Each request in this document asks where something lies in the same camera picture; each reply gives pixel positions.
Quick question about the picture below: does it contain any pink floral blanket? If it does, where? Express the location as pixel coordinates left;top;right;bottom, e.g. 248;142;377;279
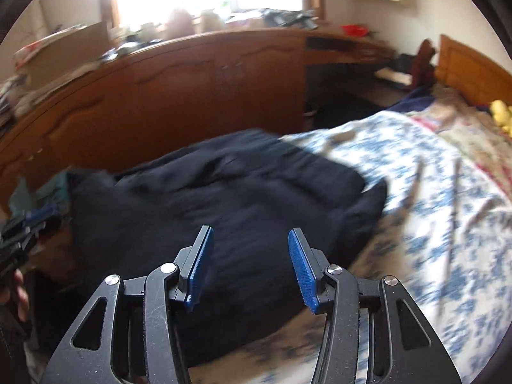
406;84;512;212

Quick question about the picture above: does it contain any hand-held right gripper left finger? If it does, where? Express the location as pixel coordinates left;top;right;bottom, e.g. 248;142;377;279
40;225;214;384

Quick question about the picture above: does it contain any black double-breasted coat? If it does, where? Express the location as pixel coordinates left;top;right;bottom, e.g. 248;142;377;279
66;128;388;369

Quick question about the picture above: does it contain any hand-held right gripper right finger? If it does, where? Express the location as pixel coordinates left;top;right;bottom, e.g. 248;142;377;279
289;228;462;384

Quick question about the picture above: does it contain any bed with floral blue sheet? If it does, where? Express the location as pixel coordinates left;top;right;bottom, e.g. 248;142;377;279
188;110;512;384

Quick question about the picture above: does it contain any person's left hand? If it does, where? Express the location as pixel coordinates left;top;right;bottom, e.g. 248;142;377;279
0;270;30;323

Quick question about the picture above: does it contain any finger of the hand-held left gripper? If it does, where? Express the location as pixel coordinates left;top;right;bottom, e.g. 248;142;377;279
20;223;54;246
23;202;60;225

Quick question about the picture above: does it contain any dark wooden chair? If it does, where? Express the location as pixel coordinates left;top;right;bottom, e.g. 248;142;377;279
412;39;437;89

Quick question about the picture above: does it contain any teal cloth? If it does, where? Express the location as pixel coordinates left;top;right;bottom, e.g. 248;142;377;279
8;170;76;219

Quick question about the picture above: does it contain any white paper stack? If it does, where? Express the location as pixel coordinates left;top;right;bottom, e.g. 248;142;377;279
376;68;412;86

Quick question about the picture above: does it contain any cardboard box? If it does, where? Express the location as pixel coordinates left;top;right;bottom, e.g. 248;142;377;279
14;21;110;84

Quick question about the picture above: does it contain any long wooden desk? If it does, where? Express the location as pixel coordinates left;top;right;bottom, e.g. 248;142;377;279
0;28;398;212

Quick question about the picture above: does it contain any black metal device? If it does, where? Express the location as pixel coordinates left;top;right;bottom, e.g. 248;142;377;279
260;8;318;30

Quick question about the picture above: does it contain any wooden bed headboard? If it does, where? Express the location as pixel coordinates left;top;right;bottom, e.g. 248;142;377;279
434;34;512;107

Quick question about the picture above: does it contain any yellow plush toy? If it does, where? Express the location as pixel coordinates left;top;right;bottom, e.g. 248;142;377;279
490;100;512;134

